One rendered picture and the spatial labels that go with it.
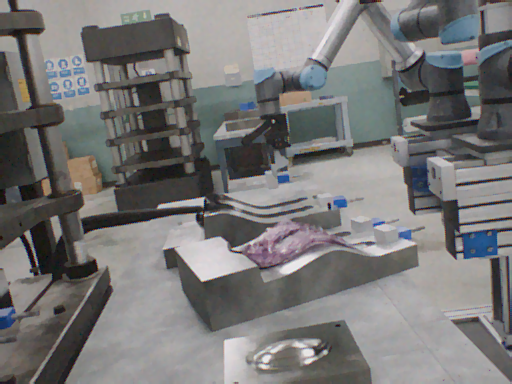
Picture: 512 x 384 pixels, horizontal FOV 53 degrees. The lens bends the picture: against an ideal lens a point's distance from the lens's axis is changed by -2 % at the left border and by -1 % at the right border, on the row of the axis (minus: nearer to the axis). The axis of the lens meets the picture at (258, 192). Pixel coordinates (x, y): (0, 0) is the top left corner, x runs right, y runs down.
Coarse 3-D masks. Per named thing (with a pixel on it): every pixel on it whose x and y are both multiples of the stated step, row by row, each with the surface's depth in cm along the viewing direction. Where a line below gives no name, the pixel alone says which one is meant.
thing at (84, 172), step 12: (72, 168) 761; (84, 168) 761; (96, 168) 781; (48, 180) 764; (72, 180) 764; (84, 180) 764; (96, 180) 767; (48, 192) 767; (84, 192) 768; (96, 192) 767
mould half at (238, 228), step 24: (312, 192) 166; (216, 216) 140; (240, 216) 141; (288, 216) 144; (312, 216) 142; (336, 216) 143; (168, 240) 148; (192, 240) 144; (240, 240) 142; (168, 264) 142
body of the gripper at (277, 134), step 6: (276, 114) 168; (282, 114) 170; (270, 120) 170; (276, 120) 171; (282, 120) 170; (276, 126) 171; (282, 126) 171; (264, 132) 172; (270, 132) 171; (276, 132) 171; (282, 132) 170; (288, 132) 169; (264, 138) 174; (270, 138) 170; (276, 138) 170; (282, 138) 171; (276, 144) 171; (282, 144) 171; (288, 144) 170
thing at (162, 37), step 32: (96, 32) 504; (128, 32) 505; (160, 32) 505; (96, 64) 516; (128, 96) 625; (160, 96) 645; (192, 96) 625; (160, 128) 596; (192, 128) 561; (128, 160) 583; (160, 160) 538; (192, 160) 536; (128, 192) 539; (160, 192) 539; (192, 192) 539
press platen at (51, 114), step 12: (36, 108) 136; (48, 108) 138; (60, 108) 141; (0, 120) 123; (12, 120) 129; (24, 120) 132; (36, 120) 135; (48, 120) 138; (60, 120) 141; (0, 132) 122
